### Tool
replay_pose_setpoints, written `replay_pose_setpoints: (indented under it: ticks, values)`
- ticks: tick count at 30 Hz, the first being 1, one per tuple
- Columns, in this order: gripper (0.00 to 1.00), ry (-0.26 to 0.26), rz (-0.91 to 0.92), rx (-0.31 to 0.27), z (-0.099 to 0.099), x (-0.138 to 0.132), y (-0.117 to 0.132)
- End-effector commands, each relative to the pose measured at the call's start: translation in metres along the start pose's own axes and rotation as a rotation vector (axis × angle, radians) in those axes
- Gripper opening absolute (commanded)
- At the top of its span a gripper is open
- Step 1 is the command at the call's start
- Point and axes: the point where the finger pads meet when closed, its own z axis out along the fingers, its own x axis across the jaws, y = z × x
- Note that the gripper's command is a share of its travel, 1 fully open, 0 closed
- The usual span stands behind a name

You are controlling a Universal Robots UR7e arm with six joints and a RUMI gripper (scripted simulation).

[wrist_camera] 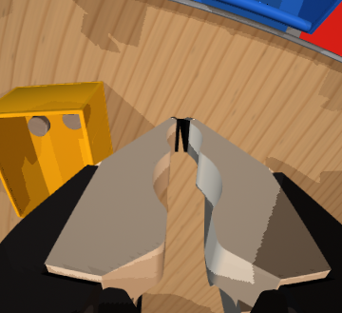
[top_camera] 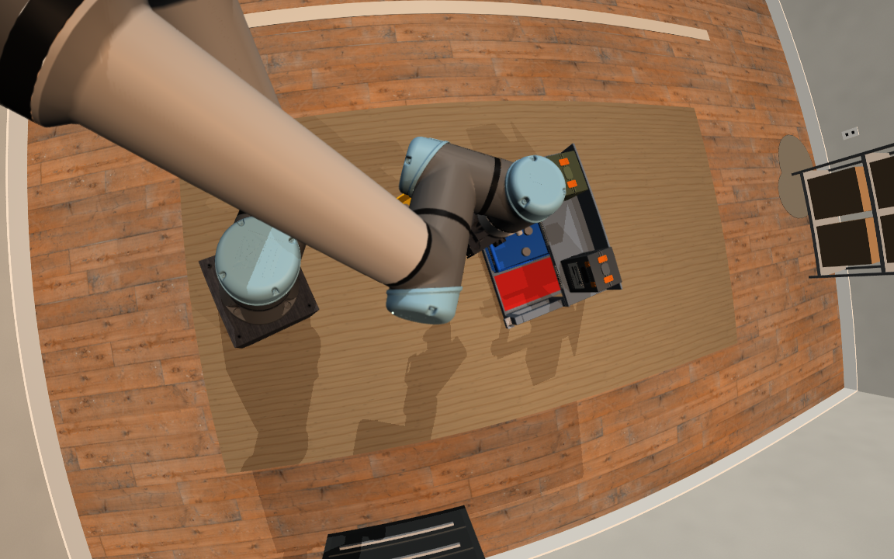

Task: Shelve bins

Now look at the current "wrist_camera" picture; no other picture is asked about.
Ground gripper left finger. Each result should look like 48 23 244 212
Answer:
0 117 181 313

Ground yellow bin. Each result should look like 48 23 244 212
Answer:
0 81 113 218

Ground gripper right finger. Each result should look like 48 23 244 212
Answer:
180 117 342 313

